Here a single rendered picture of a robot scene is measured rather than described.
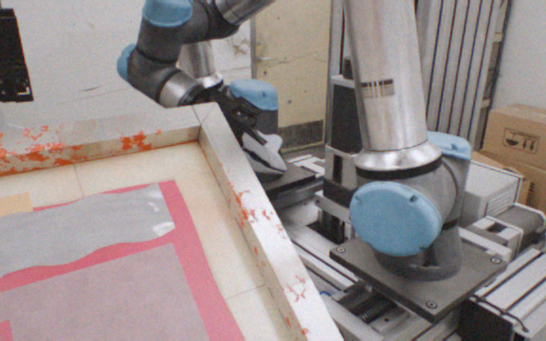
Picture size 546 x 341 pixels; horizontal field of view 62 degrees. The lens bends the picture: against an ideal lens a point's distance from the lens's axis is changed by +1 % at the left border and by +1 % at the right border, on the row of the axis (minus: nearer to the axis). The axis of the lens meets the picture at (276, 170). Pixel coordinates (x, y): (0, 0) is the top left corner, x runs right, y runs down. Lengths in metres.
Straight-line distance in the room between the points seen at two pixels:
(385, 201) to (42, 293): 0.40
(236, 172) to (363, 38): 0.23
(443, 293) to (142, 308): 0.48
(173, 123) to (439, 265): 0.48
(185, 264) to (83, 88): 3.44
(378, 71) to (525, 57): 3.86
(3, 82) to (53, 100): 3.20
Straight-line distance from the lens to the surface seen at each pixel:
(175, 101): 0.81
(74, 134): 0.59
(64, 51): 3.87
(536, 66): 4.37
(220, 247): 0.55
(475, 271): 0.86
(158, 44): 0.81
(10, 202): 0.58
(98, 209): 0.56
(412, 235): 0.61
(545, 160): 3.91
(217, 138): 0.60
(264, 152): 0.74
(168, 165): 0.61
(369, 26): 0.58
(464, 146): 0.74
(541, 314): 0.97
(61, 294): 0.52
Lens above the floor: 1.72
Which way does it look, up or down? 23 degrees down
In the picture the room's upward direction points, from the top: straight up
